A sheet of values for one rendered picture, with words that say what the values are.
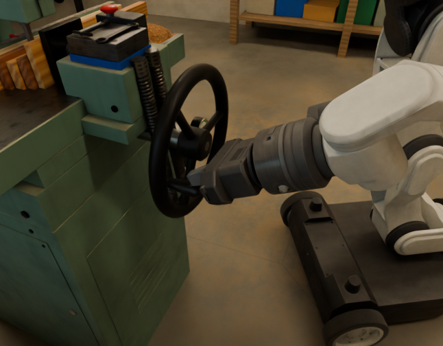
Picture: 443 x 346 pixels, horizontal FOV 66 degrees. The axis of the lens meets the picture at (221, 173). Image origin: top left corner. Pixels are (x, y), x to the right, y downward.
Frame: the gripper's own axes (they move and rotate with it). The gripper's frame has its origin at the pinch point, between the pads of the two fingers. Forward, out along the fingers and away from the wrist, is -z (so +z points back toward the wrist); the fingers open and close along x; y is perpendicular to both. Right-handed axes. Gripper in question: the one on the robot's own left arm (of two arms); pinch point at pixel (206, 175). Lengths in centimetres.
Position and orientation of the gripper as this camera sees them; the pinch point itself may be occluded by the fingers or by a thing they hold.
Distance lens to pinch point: 52.1
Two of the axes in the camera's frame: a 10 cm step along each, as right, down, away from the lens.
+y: -4.4, -8.1, -3.8
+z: 8.0, -1.6, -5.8
